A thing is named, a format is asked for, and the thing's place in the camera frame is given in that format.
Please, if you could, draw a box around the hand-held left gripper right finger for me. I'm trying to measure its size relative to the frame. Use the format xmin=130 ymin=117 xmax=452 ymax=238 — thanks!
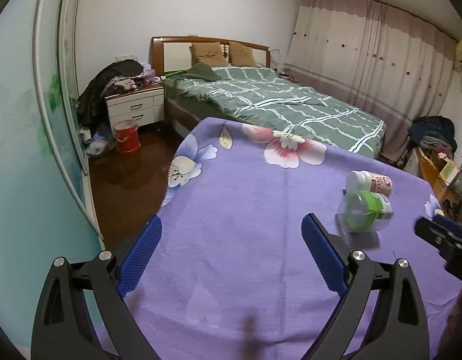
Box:
xmin=301 ymin=213 xmax=430 ymax=360

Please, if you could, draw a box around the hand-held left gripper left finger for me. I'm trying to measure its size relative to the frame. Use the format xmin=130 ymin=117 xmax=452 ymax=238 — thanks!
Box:
xmin=31 ymin=214 xmax=163 ymax=360

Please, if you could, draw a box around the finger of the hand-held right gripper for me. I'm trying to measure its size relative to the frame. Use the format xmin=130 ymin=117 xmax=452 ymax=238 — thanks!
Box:
xmin=433 ymin=214 xmax=462 ymax=238
xmin=414 ymin=218 xmax=462 ymax=275

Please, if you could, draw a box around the clear bottle green label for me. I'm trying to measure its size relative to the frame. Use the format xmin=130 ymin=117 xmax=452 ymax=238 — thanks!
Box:
xmin=336 ymin=189 xmax=395 ymax=233

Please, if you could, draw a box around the white bottle pink label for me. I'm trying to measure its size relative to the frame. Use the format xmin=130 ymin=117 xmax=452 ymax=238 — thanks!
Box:
xmin=345 ymin=170 xmax=393 ymax=198

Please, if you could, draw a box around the green paper box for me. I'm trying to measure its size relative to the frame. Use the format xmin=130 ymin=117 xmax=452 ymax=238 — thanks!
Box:
xmin=439 ymin=159 xmax=461 ymax=185

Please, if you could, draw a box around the wooden cabinet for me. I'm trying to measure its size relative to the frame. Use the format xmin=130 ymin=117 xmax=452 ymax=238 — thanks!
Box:
xmin=403 ymin=146 xmax=462 ymax=219

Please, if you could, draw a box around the dark clothes pile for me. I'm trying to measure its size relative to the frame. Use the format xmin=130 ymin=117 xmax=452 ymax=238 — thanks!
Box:
xmin=409 ymin=115 xmax=459 ymax=155

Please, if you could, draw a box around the purple floral blanket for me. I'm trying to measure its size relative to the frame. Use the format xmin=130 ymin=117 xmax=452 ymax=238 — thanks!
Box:
xmin=92 ymin=117 xmax=455 ymax=360

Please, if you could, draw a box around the red bucket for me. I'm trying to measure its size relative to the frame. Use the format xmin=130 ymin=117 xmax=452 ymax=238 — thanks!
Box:
xmin=113 ymin=120 xmax=141 ymax=154

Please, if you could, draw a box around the plastic bags heap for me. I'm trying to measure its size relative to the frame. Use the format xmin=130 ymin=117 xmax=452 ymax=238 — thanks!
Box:
xmin=80 ymin=127 xmax=116 ymax=158

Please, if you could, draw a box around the white nightstand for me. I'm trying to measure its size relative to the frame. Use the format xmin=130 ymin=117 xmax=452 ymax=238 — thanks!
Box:
xmin=105 ymin=84 xmax=166 ymax=129

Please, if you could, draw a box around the green checked quilt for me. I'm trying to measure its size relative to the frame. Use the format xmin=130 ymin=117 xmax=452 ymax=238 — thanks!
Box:
xmin=173 ymin=65 xmax=386 ymax=155

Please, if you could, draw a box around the glass sliding wardrobe door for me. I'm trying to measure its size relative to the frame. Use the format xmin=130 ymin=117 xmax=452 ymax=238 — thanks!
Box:
xmin=0 ymin=0 xmax=105 ymax=241

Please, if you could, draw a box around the beige pink curtain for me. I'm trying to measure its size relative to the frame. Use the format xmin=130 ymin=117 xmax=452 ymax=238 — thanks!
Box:
xmin=283 ymin=0 xmax=462 ymax=163

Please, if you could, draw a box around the clothes heap on nightstand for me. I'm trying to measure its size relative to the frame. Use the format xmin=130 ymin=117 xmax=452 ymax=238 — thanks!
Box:
xmin=77 ymin=59 xmax=161 ymax=129

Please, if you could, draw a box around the dark green cloth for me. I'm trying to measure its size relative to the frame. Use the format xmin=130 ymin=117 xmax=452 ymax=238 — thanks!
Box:
xmin=174 ymin=62 xmax=221 ymax=82

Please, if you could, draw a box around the wooden bed headboard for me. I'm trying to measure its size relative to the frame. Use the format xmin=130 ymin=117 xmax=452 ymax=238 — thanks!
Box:
xmin=150 ymin=35 xmax=273 ymax=78

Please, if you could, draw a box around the brown pillow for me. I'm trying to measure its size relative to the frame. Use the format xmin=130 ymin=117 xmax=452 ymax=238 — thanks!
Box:
xmin=229 ymin=41 xmax=259 ymax=67
xmin=190 ymin=42 xmax=223 ymax=67

